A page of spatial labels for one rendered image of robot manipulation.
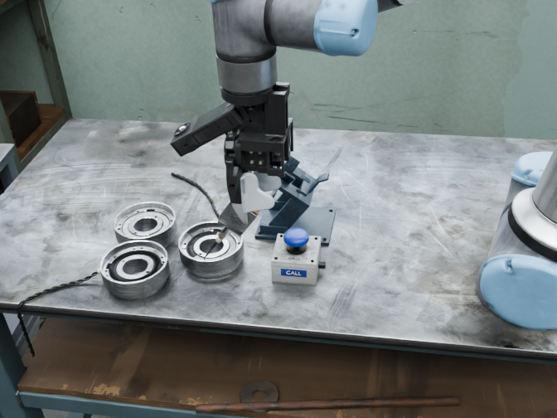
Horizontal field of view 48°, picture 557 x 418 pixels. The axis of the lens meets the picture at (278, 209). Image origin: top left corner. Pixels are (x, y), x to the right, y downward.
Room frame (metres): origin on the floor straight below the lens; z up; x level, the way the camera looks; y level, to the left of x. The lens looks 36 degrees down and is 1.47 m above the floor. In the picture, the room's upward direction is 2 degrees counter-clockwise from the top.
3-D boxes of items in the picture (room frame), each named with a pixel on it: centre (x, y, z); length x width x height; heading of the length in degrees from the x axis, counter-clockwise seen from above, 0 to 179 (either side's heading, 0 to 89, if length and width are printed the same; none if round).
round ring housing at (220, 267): (0.80, 0.11, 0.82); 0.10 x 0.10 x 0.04
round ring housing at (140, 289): (0.75, 0.23, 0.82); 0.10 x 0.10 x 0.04
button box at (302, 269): (0.76, -0.03, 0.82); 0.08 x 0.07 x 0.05; 80
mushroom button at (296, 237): (0.76, -0.03, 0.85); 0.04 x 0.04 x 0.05
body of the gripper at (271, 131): (0.75, 0.03, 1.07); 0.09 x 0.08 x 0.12; 77
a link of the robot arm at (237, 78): (0.75, 0.03, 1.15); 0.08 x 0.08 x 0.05
